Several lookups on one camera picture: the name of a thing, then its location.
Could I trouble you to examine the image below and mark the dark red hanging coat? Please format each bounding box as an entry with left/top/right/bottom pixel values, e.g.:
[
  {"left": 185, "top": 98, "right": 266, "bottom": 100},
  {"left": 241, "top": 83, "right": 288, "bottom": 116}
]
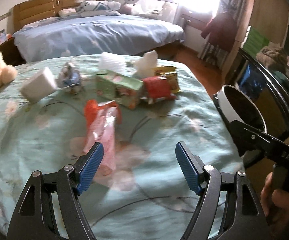
[{"left": 201, "top": 12, "right": 238, "bottom": 52}]

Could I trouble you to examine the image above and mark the person's right hand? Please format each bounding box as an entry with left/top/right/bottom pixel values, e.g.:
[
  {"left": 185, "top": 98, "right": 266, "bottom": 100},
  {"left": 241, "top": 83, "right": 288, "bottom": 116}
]
[{"left": 260, "top": 172, "right": 289, "bottom": 228}]

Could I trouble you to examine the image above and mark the wooden nightstand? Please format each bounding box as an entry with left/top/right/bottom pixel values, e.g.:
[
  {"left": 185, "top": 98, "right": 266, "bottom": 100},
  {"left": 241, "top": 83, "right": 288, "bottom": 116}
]
[{"left": 0, "top": 37, "right": 25, "bottom": 66}]

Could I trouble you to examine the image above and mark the wooden headboard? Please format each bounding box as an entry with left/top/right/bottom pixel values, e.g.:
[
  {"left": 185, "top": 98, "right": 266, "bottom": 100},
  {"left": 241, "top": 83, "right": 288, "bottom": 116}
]
[{"left": 13, "top": 0, "right": 85, "bottom": 31}]

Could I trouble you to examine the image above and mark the white foam net sleeve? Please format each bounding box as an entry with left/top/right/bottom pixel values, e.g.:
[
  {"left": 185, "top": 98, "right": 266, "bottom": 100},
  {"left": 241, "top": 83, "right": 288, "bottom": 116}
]
[{"left": 98, "top": 52, "right": 130, "bottom": 74}]

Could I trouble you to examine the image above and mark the bed with blue cover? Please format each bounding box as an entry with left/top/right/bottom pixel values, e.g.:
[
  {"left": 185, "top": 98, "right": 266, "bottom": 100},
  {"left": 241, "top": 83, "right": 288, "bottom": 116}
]
[{"left": 13, "top": 15, "right": 185, "bottom": 63}]

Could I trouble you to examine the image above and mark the floral green tablecloth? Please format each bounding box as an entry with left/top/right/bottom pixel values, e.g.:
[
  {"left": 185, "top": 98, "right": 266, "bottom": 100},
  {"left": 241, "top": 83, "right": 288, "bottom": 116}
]
[{"left": 0, "top": 55, "right": 243, "bottom": 239}]

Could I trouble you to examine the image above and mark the pink pillow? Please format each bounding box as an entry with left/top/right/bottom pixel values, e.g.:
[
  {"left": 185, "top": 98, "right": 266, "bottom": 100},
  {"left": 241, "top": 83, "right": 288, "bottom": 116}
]
[{"left": 58, "top": 8, "right": 77, "bottom": 17}]

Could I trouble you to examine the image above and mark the white round trash bin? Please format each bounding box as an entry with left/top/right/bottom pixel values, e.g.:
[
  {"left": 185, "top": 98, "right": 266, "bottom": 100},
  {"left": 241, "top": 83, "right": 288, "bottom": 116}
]
[{"left": 213, "top": 84, "right": 268, "bottom": 165}]

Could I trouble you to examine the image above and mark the yellow snack bag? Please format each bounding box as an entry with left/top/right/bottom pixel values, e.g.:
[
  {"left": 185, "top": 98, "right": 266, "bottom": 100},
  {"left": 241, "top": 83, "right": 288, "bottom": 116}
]
[{"left": 154, "top": 66, "right": 180, "bottom": 94}]

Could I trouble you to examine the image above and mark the red snack bag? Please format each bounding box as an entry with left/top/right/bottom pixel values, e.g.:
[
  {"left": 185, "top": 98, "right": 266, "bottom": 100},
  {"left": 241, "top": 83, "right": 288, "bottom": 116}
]
[{"left": 141, "top": 76, "right": 176, "bottom": 104}]

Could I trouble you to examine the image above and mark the brown folded towel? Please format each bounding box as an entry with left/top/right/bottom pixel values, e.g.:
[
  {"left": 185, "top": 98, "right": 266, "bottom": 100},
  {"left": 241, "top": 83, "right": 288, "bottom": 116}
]
[{"left": 256, "top": 46, "right": 288, "bottom": 74}]

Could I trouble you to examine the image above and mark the white foam block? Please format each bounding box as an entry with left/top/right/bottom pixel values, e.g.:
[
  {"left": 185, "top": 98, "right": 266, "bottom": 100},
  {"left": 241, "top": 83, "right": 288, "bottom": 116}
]
[{"left": 20, "top": 67, "right": 57, "bottom": 103}]

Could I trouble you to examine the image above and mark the green milk carton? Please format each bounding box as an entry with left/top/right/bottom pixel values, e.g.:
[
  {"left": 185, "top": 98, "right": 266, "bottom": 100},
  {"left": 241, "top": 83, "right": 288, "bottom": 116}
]
[{"left": 96, "top": 70, "right": 144, "bottom": 109}]

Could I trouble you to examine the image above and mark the silver blue wrapper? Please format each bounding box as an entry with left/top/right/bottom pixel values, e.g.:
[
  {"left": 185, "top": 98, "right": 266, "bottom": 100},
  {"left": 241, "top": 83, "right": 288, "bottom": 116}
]
[{"left": 56, "top": 62, "right": 83, "bottom": 94}]

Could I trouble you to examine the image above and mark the green boxes stack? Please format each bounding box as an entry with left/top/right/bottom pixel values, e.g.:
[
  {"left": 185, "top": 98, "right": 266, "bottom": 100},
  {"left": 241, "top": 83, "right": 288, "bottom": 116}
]
[{"left": 241, "top": 25, "right": 270, "bottom": 58}]

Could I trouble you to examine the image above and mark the white paper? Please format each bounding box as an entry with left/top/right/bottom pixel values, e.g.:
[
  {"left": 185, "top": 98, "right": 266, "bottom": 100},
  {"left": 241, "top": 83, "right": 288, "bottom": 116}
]
[{"left": 134, "top": 50, "right": 158, "bottom": 79}]

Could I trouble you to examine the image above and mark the pink plastic bag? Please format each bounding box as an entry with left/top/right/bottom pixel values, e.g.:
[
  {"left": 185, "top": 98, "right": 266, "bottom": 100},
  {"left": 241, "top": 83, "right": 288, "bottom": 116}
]
[{"left": 83, "top": 100, "right": 121, "bottom": 176}]

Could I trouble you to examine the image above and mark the photo frame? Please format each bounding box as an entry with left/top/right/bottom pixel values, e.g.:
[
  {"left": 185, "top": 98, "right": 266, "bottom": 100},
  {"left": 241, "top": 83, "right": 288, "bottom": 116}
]
[{"left": 0, "top": 29, "right": 8, "bottom": 45}]

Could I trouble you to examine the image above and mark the folded white blue quilt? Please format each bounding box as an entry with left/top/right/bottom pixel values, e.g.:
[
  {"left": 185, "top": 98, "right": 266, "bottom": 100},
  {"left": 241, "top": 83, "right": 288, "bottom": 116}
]
[{"left": 76, "top": 1, "right": 121, "bottom": 17}]

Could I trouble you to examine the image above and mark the grey bed guard rail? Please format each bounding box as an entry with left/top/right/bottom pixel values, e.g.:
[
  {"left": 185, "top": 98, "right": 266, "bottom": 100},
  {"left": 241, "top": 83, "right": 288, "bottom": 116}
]
[{"left": 115, "top": 0, "right": 181, "bottom": 24}]

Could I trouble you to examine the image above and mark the black tv cabinet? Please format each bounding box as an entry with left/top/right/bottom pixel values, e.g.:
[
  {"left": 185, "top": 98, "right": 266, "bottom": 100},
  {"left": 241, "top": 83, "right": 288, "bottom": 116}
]
[{"left": 226, "top": 48, "right": 289, "bottom": 140}]

